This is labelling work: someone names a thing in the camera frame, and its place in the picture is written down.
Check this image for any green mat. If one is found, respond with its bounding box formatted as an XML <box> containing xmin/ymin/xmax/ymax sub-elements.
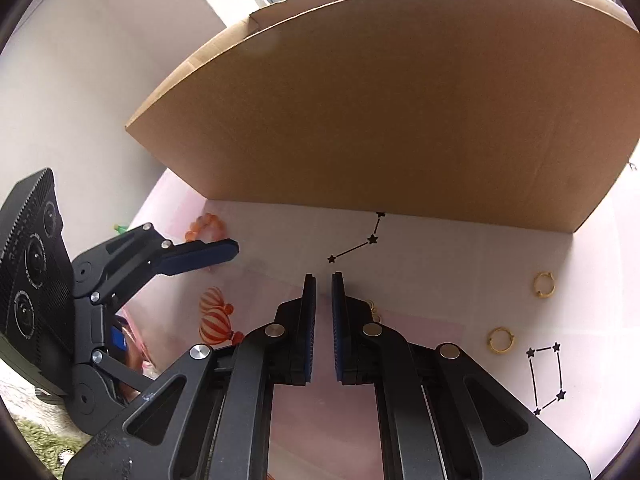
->
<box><xmin>14</xmin><ymin>418</ymin><xmax>85</xmax><ymax>479</ymax></box>

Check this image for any gold hoop earring near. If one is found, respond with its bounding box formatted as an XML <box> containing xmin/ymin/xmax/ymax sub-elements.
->
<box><xmin>487</xmin><ymin>326</ymin><xmax>515</xmax><ymax>356</ymax></box>

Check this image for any gold hoop earring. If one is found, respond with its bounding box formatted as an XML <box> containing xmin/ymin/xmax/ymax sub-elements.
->
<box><xmin>487</xmin><ymin>326</ymin><xmax>515</xmax><ymax>356</ymax></box>
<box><xmin>533</xmin><ymin>271</ymin><xmax>556</xmax><ymax>299</ymax></box>

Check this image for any gold butterfly earring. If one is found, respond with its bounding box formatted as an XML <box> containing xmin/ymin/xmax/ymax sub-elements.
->
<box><xmin>367</xmin><ymin>300</ymin><xmax>383</xmax><ymax>323</ymax></box>

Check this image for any pink printed bed sheet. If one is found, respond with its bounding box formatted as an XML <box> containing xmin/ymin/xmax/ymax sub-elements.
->
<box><xmin>125</xmin><ymin>166</ymin><xmax>639</xmax><ymax>479</ymax></box>

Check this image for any gold hoop earring far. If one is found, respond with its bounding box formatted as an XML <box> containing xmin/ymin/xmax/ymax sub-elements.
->
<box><xmin>533</xmin><ymin>271</ymin><xmax>556</xmax><ymax>299</ymax></box>

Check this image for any brown cardboard box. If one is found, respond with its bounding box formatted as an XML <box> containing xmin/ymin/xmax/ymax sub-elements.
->
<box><xmin>127</xmin><ymin>0</ymin><xmax>639</xmax><ymax>233</ymax></box>

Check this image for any orange bead bracelet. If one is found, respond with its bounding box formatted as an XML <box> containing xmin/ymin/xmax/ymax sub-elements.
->
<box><xmin>183</xmin><ymin>212</ymin><xmax>226</xmax><ymax>244</ymax></box>

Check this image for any black left camera box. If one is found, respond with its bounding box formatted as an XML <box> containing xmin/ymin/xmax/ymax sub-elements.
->
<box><xmin>1</xmin><ymin>168</ymin><xmax>75</xmax><ymax>396</ymax></box>

